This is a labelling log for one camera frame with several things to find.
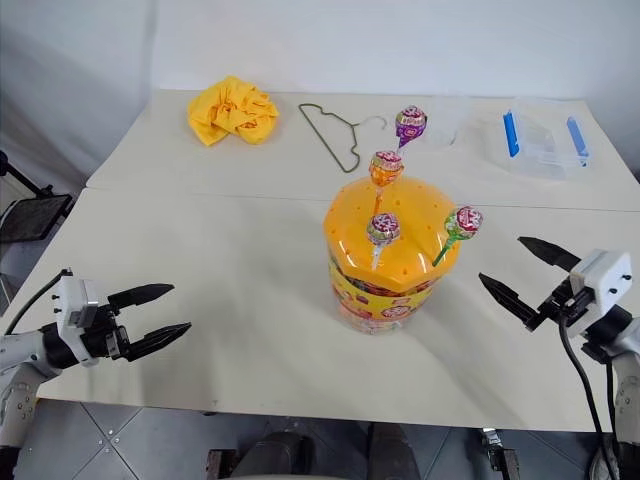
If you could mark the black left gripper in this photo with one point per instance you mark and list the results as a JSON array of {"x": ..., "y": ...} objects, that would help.
[{"x": 102, "y": 332}]

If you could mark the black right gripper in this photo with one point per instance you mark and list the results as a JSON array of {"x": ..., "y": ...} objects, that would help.
[{"x": 565, "y": 302}]

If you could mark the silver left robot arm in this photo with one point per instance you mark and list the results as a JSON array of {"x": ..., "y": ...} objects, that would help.
[{"x": 22, "y": 352}]

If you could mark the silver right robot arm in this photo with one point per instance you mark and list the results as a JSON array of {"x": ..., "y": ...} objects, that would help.
[{"x": 622, "y": 350}]

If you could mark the green stick lollipop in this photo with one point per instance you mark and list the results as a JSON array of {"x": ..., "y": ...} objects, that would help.
[{"x": 465, "y": 222}]

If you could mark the orange lollipop display tub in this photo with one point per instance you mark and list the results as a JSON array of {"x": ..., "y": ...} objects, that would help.
[{"x": 395, "y": 295}]

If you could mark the white stick lollipop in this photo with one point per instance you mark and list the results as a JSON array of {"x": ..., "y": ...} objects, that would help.
[{"x": 382, "y": 227}]

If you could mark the orange wrapped lollipop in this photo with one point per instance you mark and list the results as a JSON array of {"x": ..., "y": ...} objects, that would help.
[{"x": 386, "y": 167}]

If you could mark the purple wrapped lollipop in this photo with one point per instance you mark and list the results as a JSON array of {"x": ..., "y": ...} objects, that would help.
[{"x": 411, "y": 122}]

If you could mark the clear box with blue clips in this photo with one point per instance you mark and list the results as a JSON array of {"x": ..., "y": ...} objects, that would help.
[{"x": 542, "y": 145}]

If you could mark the black stand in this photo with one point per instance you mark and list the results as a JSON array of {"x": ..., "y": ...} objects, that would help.
[{"x": 30, "y": 215}]

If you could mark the metal table leg foot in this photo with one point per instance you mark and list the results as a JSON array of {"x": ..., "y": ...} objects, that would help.
[{"x": 499, "y": 455}]

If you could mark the dark rounded shape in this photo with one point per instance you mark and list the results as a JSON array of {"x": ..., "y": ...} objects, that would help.
[{"x": 275, "y": 457}]

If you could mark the crumpled yellow cloth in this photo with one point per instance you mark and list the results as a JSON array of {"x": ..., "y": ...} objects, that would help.
[{"x": 230, "y": 110}]

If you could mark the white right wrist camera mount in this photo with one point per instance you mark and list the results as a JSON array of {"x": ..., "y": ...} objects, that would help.
[{"x": 605, "y": 280}]

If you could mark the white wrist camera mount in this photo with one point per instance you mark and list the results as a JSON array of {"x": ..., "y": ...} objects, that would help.
[
  {"x": 605, "y": 280},
  {"x": 70, "y": 300}
]

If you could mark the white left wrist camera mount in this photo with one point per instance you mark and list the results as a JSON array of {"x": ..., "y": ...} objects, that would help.
[{"x": 70, "y": 300}]

